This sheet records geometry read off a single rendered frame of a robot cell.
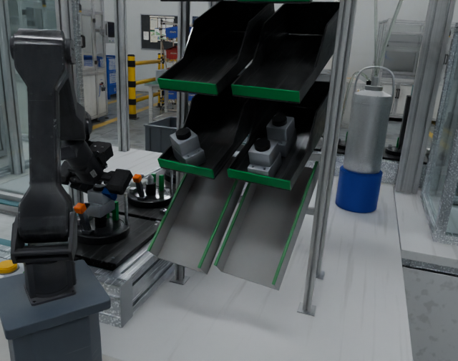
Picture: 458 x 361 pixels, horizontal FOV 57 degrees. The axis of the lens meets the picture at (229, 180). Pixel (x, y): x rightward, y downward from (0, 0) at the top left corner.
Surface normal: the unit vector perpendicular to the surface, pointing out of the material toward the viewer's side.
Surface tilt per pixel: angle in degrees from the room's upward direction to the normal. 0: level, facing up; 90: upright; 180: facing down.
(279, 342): 0
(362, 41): 90
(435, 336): 90
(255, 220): 45
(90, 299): 0
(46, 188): 64
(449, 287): 90
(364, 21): 90
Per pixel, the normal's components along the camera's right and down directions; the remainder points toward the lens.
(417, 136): -0.32, 0.28
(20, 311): 0.05, -0.95
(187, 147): 0.53, 0.48
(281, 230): -0.30, -0.49
